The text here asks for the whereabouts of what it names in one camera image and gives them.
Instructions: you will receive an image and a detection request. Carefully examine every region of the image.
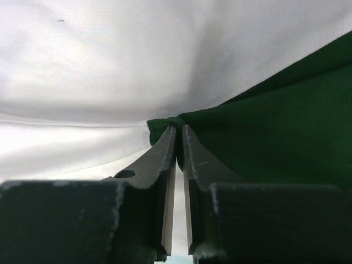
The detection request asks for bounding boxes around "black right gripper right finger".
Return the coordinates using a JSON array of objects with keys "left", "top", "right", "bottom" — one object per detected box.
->
[{"left": 182, "top": 125, "right": 351, "bottom": 263}]

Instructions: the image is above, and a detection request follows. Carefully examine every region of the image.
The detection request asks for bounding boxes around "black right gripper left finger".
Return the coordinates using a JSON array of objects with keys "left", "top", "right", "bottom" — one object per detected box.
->
[{"left": 1, "top": 127, "right": 177, "bottom": 263}]

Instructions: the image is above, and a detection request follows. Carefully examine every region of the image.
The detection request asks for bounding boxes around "cream and green t-shirt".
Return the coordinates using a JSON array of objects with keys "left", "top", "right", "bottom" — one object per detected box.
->
[{"left": 1, "top": 1, "right": 351, "bottom": 190}]

